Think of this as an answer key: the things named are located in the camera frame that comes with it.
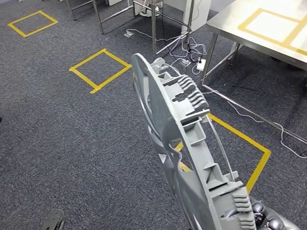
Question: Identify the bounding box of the stainless steel workbench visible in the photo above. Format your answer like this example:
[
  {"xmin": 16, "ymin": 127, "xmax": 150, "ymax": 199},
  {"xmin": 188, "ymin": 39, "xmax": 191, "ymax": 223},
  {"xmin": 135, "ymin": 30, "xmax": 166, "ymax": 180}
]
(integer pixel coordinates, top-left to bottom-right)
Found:
[{"xmin": 200, "ymin": 0, "xmax": 307, "ymax": 145}]

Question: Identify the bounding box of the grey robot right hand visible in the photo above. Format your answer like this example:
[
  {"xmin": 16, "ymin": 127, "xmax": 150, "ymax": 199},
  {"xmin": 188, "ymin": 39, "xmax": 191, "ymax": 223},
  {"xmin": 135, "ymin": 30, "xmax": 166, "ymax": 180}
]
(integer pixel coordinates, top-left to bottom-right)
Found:
[{"xmin": 249, "ymin": 195, "xmax": 302, "ymax": 230}]

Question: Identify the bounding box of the steel frame table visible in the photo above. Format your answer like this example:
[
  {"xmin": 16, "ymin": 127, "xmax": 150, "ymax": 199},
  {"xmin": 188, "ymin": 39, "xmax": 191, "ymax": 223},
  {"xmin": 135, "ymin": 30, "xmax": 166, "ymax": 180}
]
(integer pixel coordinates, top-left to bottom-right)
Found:
[{"xmin": 66, "ymin": 0, "xmax": 195, "ymax": 56}]

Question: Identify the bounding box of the white cabinet panel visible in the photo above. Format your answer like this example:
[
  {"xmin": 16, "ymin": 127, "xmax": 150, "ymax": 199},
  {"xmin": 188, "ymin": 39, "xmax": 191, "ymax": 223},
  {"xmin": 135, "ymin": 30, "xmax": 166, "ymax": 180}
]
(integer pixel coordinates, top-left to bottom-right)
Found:
[{"xmin": 166, "ymin": 0, "xmax": 212, "ymax": 33}]

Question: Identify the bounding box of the grey plastic wheel hubcap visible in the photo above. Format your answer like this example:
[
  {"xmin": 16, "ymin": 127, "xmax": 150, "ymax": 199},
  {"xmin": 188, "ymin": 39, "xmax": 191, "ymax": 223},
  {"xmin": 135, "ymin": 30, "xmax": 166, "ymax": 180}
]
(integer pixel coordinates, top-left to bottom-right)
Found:
[{"xmin": 131, "ymin": 53, "xmax": 257, "ymax": 230}]

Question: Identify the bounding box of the yellow floor tape square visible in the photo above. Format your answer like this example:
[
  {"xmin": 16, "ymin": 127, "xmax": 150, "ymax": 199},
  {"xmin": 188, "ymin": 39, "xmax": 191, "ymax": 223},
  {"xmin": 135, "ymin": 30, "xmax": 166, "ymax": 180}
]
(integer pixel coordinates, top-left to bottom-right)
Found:
[{"xmin": 174, "ymin": 113, "xmax": 272, "ymax": 195}]

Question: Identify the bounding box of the white floor cable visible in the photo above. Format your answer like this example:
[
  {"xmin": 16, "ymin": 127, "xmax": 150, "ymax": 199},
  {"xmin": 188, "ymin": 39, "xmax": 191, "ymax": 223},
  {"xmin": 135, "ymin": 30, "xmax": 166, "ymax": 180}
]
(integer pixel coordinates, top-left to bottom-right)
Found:
[{"xmin": 203, "ymin": 90, "xmax": 307, "ymax": 160}]

